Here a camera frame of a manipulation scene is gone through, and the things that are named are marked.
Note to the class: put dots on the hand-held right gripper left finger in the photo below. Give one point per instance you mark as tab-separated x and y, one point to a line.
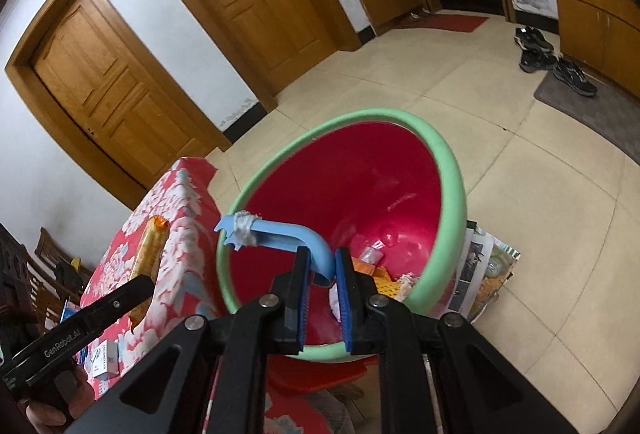
302	304

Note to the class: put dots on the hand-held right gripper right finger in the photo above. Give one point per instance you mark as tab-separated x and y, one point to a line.
345	304

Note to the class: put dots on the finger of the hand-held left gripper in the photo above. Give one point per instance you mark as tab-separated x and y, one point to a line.
120	301

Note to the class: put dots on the orange snack packet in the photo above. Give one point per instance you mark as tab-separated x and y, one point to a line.
150	254

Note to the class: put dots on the blue plastic hook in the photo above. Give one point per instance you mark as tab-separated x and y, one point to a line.
280	241

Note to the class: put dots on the red bin with green rim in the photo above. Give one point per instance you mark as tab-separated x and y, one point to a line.
380	174

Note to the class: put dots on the person's left hand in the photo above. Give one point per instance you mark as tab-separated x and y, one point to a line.
65	404

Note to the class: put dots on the small white box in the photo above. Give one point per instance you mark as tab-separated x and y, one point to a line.
104	360

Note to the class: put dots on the black bag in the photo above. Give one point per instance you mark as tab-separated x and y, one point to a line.
67	279

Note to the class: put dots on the yellow cloth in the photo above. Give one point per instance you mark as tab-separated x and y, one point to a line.
76	262

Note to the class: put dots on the wooden chair with black bag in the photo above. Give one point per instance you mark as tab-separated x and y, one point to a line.
50	254

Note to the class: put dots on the stack of magazines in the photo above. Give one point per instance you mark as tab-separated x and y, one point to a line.
487	264

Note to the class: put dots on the wooden panel door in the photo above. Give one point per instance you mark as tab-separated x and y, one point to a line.
105	79

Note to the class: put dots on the red doormat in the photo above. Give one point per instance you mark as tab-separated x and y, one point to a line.
445	22

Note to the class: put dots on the black sneaker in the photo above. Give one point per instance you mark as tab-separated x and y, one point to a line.
575	76
534	40
537	61

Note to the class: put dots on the grey floor mat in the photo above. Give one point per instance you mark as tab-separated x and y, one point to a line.
600	114

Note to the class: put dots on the large wooden cabinet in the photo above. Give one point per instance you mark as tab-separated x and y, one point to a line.
595	24

